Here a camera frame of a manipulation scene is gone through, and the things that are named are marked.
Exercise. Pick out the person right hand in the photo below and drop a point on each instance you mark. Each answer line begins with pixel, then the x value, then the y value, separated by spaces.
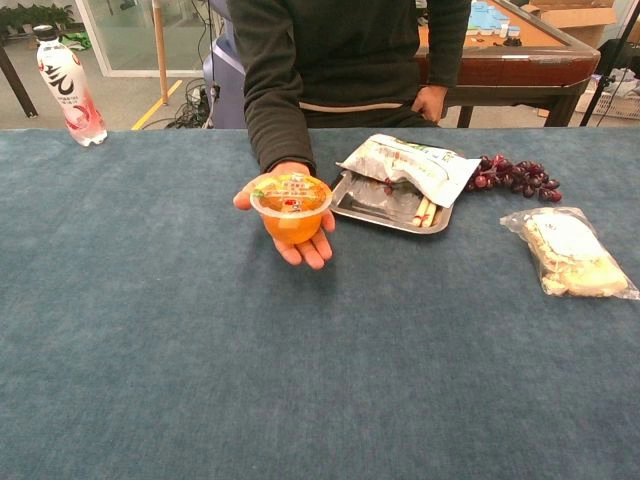
pixel 305 255

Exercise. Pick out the person left hand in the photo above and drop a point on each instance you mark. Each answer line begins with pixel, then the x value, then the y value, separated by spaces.
pixel 430 102

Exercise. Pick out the yellow jelly cup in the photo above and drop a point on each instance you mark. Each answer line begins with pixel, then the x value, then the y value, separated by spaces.
pixel 292 220

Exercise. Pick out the person left forearm dark sleeve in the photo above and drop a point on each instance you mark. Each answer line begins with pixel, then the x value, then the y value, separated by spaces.
pixel 447 45

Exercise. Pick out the person right forearm dark sleeve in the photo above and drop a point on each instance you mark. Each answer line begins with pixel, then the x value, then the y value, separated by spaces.
pixel 280 125

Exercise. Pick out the white snack bag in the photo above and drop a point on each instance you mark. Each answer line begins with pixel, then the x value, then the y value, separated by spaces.
pixel 415 165

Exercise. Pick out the metal tray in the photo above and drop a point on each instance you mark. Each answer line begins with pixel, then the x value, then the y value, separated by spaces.
pixel 370 202

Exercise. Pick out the brown wooden table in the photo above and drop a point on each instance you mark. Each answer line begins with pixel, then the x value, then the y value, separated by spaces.
pixel 510 70

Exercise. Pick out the person torso dark sweater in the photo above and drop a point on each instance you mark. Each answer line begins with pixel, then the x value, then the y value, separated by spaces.
pixel 350 50

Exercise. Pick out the blue tiles pile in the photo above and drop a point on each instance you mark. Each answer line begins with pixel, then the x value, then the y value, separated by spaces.
pixel 485 15

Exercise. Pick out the cream stick with red band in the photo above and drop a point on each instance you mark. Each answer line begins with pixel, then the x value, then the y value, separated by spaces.
pixel 430 218
pixel 421 212

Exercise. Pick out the dark red grape bunch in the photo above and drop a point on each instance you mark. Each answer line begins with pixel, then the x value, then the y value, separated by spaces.
pixel 520 175

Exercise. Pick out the cardboard box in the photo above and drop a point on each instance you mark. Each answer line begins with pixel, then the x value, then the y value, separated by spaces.
pixel 585 20

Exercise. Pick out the black tripod stand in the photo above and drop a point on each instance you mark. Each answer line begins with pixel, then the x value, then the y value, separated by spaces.
pixel 608 79

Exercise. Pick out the blue grey cabinet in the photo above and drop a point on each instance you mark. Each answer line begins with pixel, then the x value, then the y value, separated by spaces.
pixel 227 85

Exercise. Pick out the white plastic basket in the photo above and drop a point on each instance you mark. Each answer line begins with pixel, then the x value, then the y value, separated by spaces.
pixel 617 107

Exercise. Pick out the clear bag of bread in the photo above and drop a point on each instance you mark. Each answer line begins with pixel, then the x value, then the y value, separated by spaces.
pixel 565 250

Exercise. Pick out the black bag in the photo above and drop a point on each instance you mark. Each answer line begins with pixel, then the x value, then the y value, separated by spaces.
pixel 631 60

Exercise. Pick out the wooden pole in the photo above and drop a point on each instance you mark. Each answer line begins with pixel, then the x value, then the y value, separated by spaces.
pixel 160 50

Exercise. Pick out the white pink drink bottle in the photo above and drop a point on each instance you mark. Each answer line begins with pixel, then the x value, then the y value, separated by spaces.
pixel 65 85

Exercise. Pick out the green object on floor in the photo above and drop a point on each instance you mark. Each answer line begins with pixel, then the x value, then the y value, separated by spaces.
pixel 77 41

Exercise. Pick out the dark table leg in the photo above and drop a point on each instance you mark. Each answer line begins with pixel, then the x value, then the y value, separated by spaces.
pixel 20 92

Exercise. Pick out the green potted plants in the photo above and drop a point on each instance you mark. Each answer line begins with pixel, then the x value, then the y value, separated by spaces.
pixel 30 15

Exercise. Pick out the white glass partition frame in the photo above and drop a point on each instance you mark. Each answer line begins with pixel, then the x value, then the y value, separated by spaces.
pixel 95 40

